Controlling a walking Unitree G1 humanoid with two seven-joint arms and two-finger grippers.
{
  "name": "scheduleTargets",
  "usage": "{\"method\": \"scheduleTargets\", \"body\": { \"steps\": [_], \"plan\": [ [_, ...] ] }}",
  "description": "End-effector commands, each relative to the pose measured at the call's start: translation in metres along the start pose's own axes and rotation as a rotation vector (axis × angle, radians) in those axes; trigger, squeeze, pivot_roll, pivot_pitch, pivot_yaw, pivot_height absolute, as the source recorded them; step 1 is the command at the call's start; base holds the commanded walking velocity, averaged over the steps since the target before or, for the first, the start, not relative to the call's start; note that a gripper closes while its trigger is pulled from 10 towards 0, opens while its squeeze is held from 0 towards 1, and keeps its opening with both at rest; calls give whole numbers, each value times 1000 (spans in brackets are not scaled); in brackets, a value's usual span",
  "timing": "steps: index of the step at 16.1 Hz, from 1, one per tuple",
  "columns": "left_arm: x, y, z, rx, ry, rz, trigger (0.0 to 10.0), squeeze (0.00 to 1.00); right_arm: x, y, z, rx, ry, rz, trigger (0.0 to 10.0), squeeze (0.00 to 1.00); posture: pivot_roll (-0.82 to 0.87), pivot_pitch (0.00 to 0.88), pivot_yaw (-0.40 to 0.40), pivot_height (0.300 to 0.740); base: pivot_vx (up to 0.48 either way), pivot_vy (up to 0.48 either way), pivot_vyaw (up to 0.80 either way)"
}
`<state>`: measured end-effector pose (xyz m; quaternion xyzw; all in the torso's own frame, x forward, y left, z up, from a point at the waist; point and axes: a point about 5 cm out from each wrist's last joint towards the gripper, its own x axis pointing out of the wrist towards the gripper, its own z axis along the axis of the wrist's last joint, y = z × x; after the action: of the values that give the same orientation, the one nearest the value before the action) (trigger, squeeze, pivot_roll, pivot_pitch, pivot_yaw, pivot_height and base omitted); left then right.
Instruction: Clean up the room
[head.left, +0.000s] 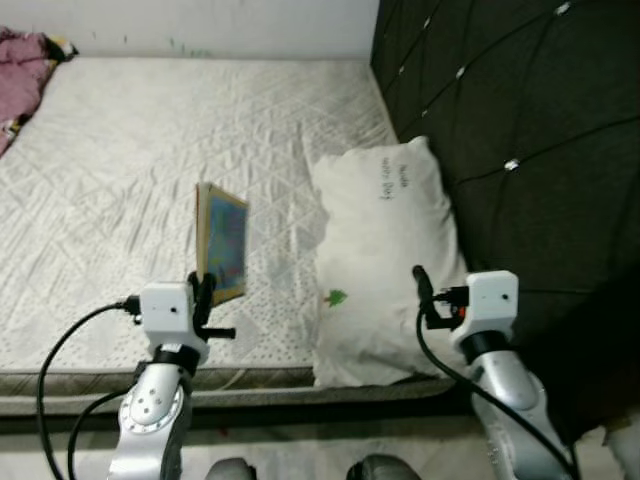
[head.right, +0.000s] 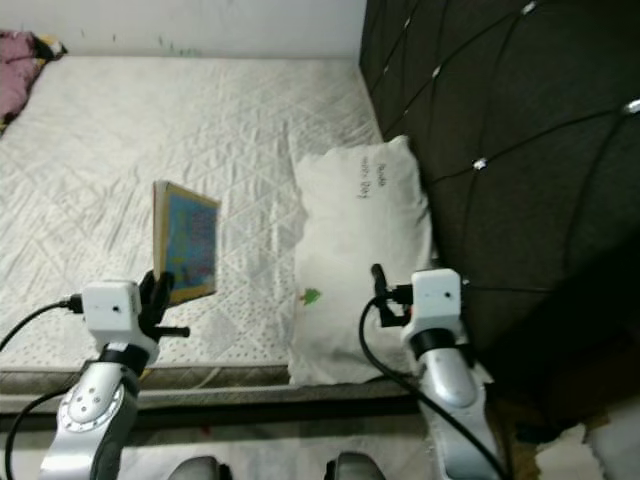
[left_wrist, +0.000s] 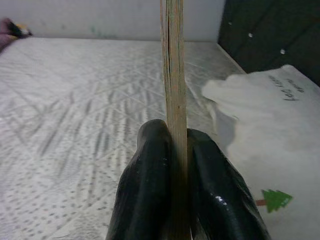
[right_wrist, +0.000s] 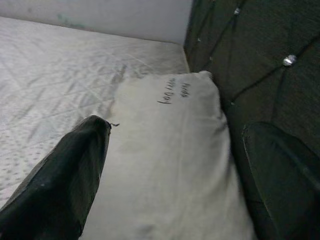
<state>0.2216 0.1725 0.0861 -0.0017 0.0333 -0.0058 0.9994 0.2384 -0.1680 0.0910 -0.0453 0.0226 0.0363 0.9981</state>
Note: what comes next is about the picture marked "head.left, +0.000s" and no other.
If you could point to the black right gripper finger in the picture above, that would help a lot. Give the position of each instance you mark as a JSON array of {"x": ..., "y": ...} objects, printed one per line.
[{"x": 424, "y": 285}]

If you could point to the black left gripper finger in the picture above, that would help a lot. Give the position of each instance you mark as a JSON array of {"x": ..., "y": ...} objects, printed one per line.
[
  {"x": 197, "y": 298},
  {"x": 210, "y": 296}
]

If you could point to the white pillow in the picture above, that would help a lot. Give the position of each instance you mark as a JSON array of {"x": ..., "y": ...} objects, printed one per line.
[{"x": 385, "y": 250}]

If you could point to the colourful children's picture book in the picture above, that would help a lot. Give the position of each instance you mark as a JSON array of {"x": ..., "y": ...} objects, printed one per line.
[{"x": 228, "y": 240}]

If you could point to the black bed base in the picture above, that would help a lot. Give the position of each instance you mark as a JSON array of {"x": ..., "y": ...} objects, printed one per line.
[{"x": 300, "y": 418}]

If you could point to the grey patterned mattress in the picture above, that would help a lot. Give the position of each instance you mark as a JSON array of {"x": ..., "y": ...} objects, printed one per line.
[{"x": 150, "y": 150}]

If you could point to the black tufted headboard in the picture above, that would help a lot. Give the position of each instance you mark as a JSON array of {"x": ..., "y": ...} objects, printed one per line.
[{"x": 540, "y": 120}]

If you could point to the white torn cardboard piece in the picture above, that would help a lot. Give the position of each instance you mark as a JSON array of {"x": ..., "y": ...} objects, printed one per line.
[{"x": 625, "y": 455}]

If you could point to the mauve cartoon print blanket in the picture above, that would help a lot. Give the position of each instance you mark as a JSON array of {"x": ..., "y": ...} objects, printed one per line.
[{"x": 20, "y": 80}]

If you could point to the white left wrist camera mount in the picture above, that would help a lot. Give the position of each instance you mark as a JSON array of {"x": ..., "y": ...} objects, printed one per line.
[{"x": 168, "y": 315}]

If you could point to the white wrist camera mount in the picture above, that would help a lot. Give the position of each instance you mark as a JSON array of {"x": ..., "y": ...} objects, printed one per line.
[
  {"x": 490, "y": 305},
  {"x": 168, "y": 315}
]

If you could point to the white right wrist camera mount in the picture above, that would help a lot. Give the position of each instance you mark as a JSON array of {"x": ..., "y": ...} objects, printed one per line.
[{"x": 490, "y": 305}]

